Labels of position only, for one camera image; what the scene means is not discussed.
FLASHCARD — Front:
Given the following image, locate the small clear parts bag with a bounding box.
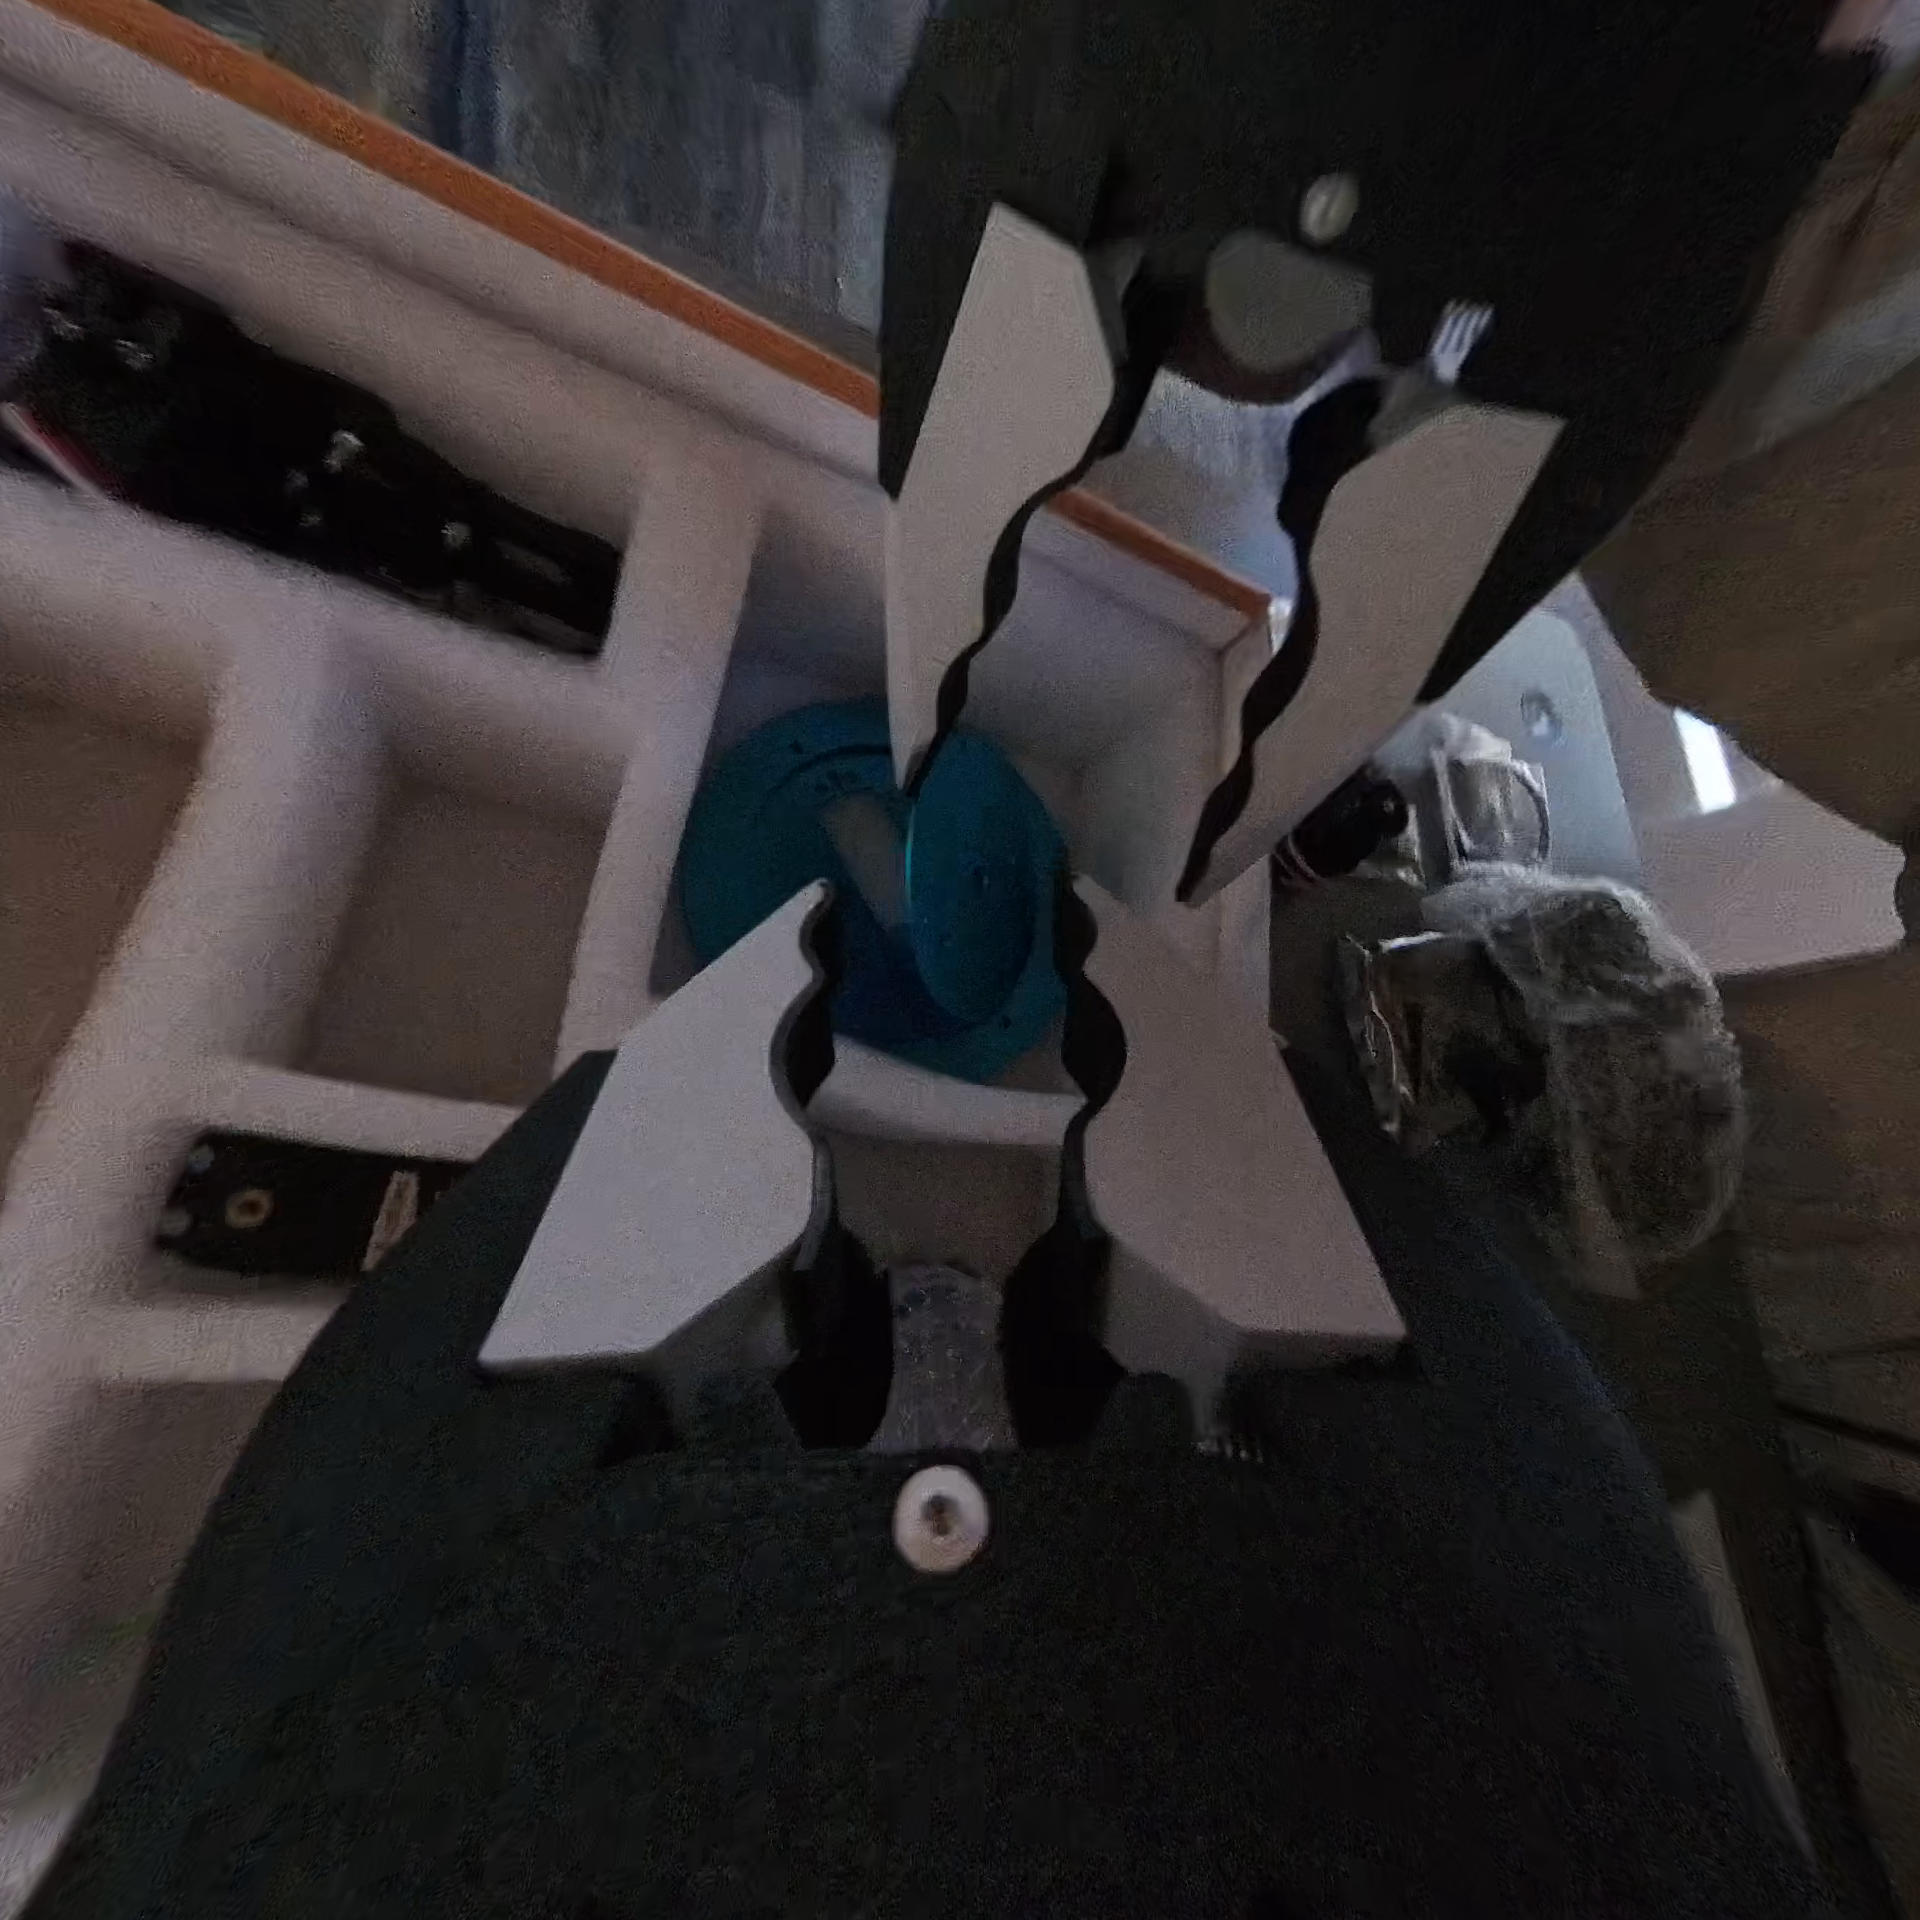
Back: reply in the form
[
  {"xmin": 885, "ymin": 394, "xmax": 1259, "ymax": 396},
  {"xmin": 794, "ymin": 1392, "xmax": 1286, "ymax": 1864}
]
[{"xmin": 1418, "ymin": 710, "xmax": 1555, "ymax": 872}]

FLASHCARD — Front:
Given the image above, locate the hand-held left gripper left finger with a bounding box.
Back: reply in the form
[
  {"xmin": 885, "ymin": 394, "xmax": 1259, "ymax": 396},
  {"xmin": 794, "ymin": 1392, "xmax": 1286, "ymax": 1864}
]
[{"xmin": 479, "ymin": 882, "xmax": 893, "ymax": 1453}]

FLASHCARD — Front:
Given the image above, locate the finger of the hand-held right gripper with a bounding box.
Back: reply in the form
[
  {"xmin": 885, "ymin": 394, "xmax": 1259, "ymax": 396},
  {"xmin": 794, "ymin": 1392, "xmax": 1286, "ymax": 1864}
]
[
  {"xmin": 1178, "ymin": 387, "xmax": 1569, "ymax": 910},
  {"xmin": 885, "ymin": 200, "xmax": 1119, "ymax": 789}
]

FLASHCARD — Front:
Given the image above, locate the bubble wrap package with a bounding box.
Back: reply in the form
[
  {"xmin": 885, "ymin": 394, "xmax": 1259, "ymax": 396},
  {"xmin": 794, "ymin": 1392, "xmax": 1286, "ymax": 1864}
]
[{"xmin": 1418, "ymin": 862, "xmax": 1749, "ymax": 1262}]

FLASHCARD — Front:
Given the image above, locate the small black servo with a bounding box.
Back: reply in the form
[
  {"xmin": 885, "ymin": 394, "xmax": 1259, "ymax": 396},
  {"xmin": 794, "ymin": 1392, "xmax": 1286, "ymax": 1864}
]
[{"xmin": 157, "ymin": 1126, "xmax": 467, "ymax": 1284}]

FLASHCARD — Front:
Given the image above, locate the silver foil bag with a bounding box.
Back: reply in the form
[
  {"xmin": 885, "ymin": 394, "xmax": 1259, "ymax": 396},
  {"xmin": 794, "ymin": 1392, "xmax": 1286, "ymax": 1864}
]
[{"xmin": 1334, "ymin": 931, "xmax": 1501, "ymax": 1143}]

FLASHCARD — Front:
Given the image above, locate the black part with wires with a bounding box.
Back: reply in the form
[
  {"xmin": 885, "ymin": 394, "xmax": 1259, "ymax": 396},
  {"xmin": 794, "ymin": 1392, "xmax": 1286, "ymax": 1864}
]
[{"xmin": 0, "ymin": 239, "xmax": 623, "ymax": 654}]

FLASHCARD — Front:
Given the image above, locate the black servo with black disc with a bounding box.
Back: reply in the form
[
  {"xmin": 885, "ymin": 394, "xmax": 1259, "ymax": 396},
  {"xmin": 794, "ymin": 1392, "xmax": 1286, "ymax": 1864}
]
[{"xmin": 1283, "ymin": 765, "xmax": 1412, "ymax": 887}]

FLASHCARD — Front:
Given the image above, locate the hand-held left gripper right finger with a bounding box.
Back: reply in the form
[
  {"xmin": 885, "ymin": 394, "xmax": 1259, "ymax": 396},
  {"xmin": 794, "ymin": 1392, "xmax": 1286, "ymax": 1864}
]
[{"xmin": 1001, "ymin": 885, "xmax": 1407, "ymax": 1448}]

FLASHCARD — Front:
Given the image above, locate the white and orange cardboard box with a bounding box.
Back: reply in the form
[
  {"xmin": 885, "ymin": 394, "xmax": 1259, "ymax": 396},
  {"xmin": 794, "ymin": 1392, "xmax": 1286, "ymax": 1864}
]
[{"xmin": 0, "ymin": 0, "xmax": 1307, "ymax": 1877}]

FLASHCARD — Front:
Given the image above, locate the white foam insert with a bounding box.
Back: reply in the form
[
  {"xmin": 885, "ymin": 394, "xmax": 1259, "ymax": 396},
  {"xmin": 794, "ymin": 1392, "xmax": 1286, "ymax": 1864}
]
[{"xmin": 0, "ymin": 46, "xmax": 1277, "ymax": 1802}]

